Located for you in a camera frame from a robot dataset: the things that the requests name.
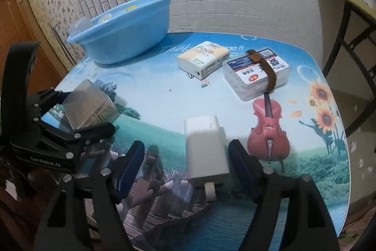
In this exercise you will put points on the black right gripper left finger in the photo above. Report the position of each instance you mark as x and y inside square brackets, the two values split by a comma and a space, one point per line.
[64, 225]

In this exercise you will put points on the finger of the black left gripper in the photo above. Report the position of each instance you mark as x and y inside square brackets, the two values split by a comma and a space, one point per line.
[41, 102]
[77, 140]

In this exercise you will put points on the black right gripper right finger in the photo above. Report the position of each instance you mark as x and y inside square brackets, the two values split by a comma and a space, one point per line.
[308, 222]

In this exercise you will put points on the clear toothpick box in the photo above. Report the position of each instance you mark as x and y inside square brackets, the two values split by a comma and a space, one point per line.
[88, 106]

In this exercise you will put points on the white power adapter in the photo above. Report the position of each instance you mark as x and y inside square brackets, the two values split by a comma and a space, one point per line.
[205, 154]

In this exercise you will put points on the clear floss pick box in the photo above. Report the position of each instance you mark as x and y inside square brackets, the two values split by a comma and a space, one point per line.
[248, 78]

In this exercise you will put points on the clear bag of sticks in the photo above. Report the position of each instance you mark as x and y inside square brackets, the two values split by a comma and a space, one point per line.
[85, 23]

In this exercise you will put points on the brown wooden door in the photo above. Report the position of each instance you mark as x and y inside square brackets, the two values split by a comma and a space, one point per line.
[18, 24]

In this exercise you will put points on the blue plastic basin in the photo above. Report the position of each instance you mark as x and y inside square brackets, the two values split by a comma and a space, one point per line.
[135, 27]

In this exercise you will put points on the wooden side desk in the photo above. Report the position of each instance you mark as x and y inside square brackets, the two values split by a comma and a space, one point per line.
[348, 65]

